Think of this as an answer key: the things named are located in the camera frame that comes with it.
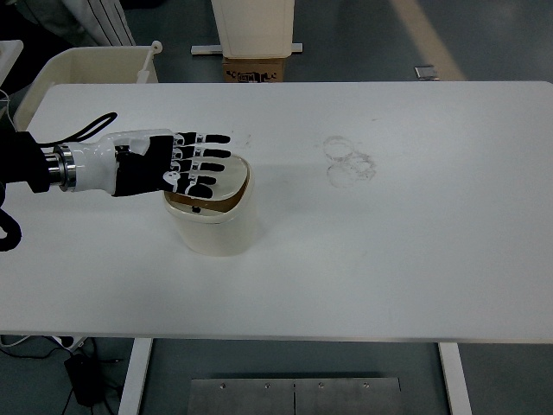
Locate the black power adapter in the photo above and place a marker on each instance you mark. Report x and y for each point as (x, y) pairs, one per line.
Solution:
(84, 380)

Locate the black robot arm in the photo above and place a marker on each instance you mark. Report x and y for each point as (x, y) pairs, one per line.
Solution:
(21, 160)

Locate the white cloth with dark stripes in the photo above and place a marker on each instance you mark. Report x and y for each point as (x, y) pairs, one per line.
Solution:
(108, 21)

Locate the silver metal floor bar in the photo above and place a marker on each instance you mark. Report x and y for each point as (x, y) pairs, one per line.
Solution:
(203, 49)

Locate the white power strip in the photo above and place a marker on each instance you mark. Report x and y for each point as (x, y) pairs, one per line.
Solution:
(71, 342)

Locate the white table leg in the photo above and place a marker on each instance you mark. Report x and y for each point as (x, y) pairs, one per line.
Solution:
(455, 380)
(134, 380)

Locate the robot hand, white shell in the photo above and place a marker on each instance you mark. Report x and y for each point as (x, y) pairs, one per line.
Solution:
(138, 168)

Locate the small grey floor object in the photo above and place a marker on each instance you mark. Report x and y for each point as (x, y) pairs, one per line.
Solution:
(427, 72)

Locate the brown cardboard box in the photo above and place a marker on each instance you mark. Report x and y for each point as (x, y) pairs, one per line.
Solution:
(252, 67)

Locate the white side table corner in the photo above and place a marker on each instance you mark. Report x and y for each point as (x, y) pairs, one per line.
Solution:
(8, 56)

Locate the grey metal plate with screws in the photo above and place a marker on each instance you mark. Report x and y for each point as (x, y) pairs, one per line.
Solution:
(298, 397)

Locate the cream plastic crate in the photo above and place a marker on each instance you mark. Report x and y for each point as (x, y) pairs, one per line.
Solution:
(99, 65)

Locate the small cream trash bin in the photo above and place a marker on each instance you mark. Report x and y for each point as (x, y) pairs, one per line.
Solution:
(216, 233)

